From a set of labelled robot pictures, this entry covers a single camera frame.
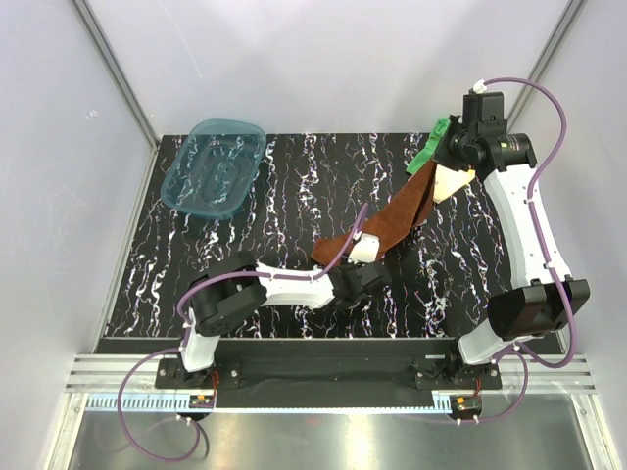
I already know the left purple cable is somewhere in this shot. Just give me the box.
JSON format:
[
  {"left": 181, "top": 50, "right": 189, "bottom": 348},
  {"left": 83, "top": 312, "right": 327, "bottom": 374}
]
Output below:
[{"left": 116, "top": 203, "right": 369, "bottom": 466}]

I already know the left aluminium frame post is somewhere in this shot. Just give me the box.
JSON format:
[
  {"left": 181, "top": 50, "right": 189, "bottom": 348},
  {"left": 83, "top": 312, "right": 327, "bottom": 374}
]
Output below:
[{"left": 68, "top": 0, "right": 162, "bottom": 148}]

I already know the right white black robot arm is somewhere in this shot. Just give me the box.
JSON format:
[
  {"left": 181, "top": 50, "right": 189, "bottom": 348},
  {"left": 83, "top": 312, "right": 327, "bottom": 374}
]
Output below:
[{"left": 433, "top": 91, "right": 590, "bottom": 389}]

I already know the green towel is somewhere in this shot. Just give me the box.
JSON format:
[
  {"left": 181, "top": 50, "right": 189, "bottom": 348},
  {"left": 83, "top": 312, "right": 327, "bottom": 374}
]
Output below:
[{"left": 406, "top": 117, "right": 451, "bottom": 176}]

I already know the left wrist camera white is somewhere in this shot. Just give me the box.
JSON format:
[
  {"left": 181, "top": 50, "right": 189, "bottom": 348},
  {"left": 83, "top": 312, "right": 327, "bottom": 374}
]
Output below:
[{"left": 348, "top": 232, "right": 380, "bottom": 264}]

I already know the cream towel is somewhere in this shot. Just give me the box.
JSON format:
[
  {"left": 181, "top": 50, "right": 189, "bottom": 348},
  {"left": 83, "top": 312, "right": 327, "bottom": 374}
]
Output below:
[{"left": 433, "top": 164, "right": 475, "bottom": 204}]

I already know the teal transparent plastic bin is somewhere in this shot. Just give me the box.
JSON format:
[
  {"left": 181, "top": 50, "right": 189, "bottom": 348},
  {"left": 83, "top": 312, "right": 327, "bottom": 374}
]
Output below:
[{"left": 160, "top": 119, "right": 266, "bottom": 220}]

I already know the aluminium frame post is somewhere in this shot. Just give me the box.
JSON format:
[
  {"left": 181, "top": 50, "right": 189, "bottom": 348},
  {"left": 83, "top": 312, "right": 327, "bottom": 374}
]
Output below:
[
  {"left": 507, "top": 0, "right": 587, "bottom": 130},
  {"left": 68, "top": 0, "right": 162, "bottom": 148}
]

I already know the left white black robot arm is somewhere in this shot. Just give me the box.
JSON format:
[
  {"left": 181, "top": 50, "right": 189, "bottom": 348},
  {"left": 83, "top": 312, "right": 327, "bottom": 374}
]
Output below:
[{"left": 176, "top": 262, "right": 391, "bottom": 388}]

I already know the right aluminium frame post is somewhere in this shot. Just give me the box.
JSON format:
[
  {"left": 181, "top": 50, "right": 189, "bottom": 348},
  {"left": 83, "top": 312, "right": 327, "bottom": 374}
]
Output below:
[{"left": 507, "top": 0, "right": 587, "bottom": 130}]

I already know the brown towel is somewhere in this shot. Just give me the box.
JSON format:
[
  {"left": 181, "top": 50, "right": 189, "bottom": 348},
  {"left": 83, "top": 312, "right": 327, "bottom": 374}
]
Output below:
[{"left": 311, "top": 162, "right": 437, "bottom": 266}]

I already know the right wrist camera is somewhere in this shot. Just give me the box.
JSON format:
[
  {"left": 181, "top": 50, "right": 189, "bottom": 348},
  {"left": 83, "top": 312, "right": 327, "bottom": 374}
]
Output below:
[{"left": 469, "top": 79, "right": 489, "bottom": 95}]

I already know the aluminium frame rail front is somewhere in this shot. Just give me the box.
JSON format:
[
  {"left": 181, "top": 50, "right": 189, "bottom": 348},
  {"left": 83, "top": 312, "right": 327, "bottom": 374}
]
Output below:
[{"left": 66, "top": 354, "right": 595, "bottom": 415}]

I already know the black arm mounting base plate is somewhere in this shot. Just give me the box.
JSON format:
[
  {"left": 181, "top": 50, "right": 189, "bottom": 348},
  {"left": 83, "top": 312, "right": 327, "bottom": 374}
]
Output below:
[{"left": 155, "top": 339, "right": 502, "bottom": 391}]

